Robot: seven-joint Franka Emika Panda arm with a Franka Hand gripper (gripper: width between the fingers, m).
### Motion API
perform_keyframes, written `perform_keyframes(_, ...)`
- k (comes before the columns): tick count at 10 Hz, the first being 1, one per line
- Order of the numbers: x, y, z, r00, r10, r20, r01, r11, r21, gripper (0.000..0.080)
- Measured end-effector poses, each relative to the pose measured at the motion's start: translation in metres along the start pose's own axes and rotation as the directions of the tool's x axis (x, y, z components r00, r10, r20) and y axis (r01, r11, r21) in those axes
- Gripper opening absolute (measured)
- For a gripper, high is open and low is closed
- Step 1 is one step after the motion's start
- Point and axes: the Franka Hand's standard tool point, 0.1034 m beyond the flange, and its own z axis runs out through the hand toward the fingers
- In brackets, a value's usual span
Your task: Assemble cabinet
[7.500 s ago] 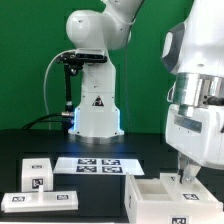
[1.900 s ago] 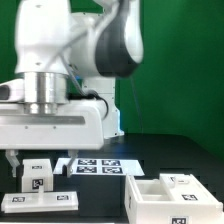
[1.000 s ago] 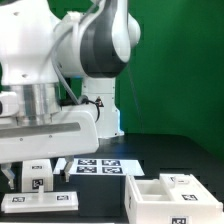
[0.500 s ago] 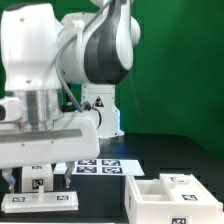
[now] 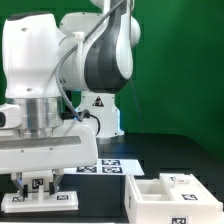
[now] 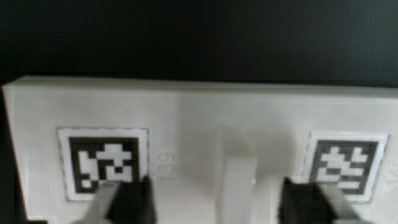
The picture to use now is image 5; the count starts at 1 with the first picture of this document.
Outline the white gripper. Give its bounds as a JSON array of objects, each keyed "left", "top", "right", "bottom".
[{"left": 0, "top": 120, "right": 98, "bottom": 199}]

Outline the white cabinet top block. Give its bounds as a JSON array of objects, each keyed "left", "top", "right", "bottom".
[{"left": 22, "top": 170, "right": 53, "bottom": 193}]

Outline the white cabinet body box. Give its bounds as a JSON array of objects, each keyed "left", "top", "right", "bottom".
[{"left": 124, "top": 175, "right": 224, "bottom": 224}]

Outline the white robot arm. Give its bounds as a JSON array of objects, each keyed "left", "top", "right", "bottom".
[{"left": 0, "top": 0, "right": 140, "bottom": 199}]

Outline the white marker sheet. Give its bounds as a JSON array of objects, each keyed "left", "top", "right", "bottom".
[{"left": 64, "top": 159, "right": 144, "bottom": 176}]

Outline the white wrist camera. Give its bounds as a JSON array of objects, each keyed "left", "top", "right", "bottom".
[{"left": 0, "top": 103, "right": 22, "bottom": 129}]

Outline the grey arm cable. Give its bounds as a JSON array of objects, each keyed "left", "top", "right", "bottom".
[{"left": 54, "top": 0, "right": 128, "bottom": 124}]

